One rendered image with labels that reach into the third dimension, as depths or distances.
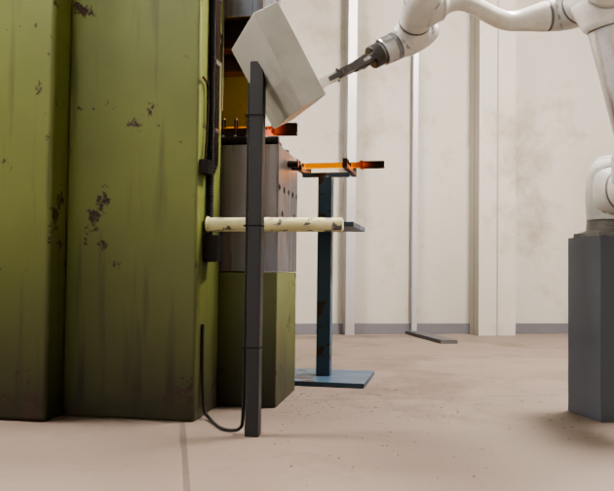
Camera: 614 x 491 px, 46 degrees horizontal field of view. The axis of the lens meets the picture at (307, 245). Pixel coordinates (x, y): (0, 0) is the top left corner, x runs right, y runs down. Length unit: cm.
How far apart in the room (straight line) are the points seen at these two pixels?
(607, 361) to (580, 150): 396
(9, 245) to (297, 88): 104
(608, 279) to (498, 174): 333
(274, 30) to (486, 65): 400
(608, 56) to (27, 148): 182
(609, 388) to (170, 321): 142
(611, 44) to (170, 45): 137
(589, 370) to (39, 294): 178
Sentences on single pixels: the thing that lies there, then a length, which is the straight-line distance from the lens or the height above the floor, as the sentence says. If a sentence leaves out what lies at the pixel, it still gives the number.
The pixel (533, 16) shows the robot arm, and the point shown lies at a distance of 261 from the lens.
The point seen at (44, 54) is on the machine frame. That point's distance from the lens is 249.
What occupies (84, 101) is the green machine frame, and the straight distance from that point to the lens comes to 251.
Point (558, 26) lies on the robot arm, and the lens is 265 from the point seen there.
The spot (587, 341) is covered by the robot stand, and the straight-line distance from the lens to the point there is 261.
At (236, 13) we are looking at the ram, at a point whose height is 138.
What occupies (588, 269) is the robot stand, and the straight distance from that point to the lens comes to 260.
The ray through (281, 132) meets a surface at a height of 99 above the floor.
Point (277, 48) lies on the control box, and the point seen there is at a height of 107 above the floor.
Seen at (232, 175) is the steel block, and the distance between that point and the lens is 259.
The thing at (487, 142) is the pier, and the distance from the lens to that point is 580.
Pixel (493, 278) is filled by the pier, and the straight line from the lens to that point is 574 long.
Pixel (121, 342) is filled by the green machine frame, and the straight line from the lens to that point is 240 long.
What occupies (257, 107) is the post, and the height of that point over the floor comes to 94.
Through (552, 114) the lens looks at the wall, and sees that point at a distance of 630.
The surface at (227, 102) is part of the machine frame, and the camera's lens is 305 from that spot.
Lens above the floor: 47
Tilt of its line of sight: 2 degrees up
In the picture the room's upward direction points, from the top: 1 degrees clockwise
